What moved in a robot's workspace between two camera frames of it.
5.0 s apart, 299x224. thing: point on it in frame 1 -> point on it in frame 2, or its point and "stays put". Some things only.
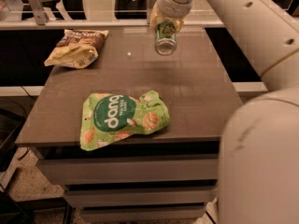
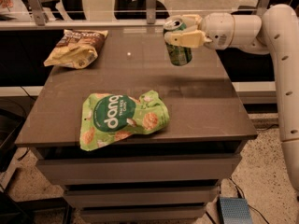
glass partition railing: (86, 7) stays put
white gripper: (173, 4) -> (217, 31)
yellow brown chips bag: (78, 49) stays put
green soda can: (165, 37) -> (178, 55)
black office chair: (132, 6) stays put
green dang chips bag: (109, 118) stays put
